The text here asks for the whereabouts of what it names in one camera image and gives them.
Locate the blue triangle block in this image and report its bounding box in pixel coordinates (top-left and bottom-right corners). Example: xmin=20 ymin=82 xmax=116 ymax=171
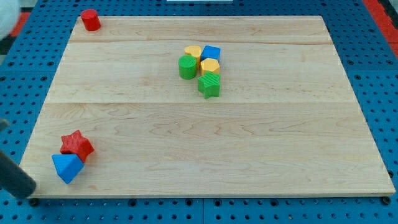
xmin=52 ymin=154 xmax=84 ymax=184

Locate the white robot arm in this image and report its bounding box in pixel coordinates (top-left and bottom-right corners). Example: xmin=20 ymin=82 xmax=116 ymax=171
xmin=1 ymin=0 xmax=21 ymax=40

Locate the green star block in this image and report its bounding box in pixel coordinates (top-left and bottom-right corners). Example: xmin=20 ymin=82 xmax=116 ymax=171
xmin=198 ymin=71 xmax=221 ymax=99

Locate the red star block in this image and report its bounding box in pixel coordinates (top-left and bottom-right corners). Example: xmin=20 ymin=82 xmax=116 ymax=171
xmin=60 ymin=130 xmax=95 ymax=163

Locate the yellow hexagon block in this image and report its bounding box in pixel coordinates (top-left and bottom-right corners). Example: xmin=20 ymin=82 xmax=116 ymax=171
xmin=200 ymin=58 xmax=220 ymax=76

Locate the green cylinder block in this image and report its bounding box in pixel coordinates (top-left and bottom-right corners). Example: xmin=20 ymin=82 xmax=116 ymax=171
xmin=178 ymin=55 xmax=197 ymax=80

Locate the wooden board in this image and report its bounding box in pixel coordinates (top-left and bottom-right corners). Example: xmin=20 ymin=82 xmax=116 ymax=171
xmin=21 ymin=16 xmax=396 ymax=198

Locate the blue cube block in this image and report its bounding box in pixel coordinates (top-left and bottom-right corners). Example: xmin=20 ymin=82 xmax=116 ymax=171
xmin=200 ymin=45 xmax=221 ymax=62

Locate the yellow heart block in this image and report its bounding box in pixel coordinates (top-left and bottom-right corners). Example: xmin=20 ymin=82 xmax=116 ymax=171
xmin=184 ymin=45 xmax=202 ymax=68

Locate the red cylinder block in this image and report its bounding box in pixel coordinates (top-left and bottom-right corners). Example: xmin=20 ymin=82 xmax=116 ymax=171
xmin=81 ymin=9 xmax=101 ymax=31

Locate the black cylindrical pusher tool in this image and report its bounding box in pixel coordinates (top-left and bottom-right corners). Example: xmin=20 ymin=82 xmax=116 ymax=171
xmin=1 ymin=151 xmax=36 ymax=198

